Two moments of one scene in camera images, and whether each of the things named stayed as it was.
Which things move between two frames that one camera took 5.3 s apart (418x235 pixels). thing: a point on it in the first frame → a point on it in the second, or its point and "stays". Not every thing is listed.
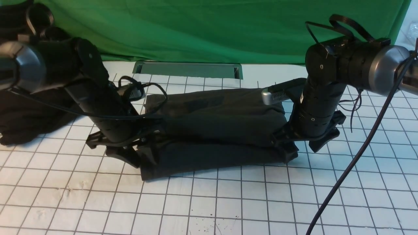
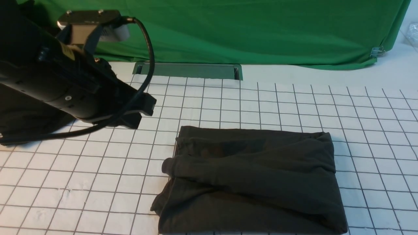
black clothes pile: (25, 117) stays
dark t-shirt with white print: (209, 128) → (233, 181)
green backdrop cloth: (234, 31) stays
